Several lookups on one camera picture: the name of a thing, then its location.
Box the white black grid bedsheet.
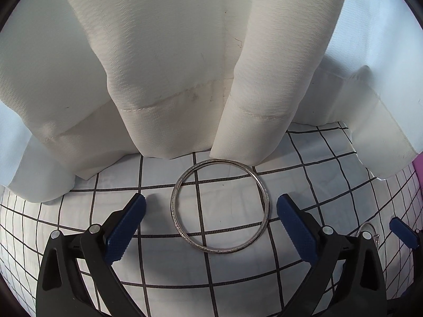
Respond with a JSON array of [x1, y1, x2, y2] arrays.
[[0, 122, 423, 317]]

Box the white curtain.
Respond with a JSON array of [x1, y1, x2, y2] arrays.
[[1, 0, 422, 203]]

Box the small silver ring bracelet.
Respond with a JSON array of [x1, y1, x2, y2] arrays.
[[360, 222, 380, 240]]

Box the pink plastic bin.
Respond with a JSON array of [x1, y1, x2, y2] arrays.
[[413, 153, 423, 184]]

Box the large silver bangle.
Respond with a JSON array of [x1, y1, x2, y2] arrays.
[[170, 159, 270, 255]]

